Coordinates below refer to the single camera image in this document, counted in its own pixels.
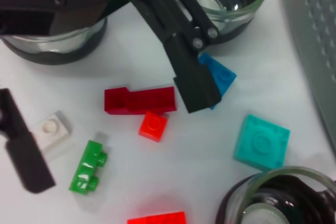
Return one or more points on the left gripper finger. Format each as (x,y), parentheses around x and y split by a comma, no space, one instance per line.
(194,85)
(29,161)

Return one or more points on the glass teacup black holder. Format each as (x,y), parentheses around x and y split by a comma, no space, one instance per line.
(231,208)
(52,53)
(236,11)

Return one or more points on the blue square toy block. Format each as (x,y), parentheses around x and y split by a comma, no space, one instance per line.
(223,77)

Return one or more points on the white toy block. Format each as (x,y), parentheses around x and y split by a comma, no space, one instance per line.
(52,128)

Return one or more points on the green toy block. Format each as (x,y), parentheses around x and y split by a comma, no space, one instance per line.
(86,166)

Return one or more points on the small red toy block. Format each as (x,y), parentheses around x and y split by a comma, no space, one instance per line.
(153,127)

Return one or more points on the dark red long toy block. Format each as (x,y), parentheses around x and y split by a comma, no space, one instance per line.
(136,100)

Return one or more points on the teal square toy block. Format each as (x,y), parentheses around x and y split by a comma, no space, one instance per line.
(262,142)

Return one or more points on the grey-green perforated storage bin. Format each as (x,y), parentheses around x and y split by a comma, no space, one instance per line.
(315,37)

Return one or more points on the bright red long toy block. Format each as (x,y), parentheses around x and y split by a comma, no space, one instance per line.
(157,218)

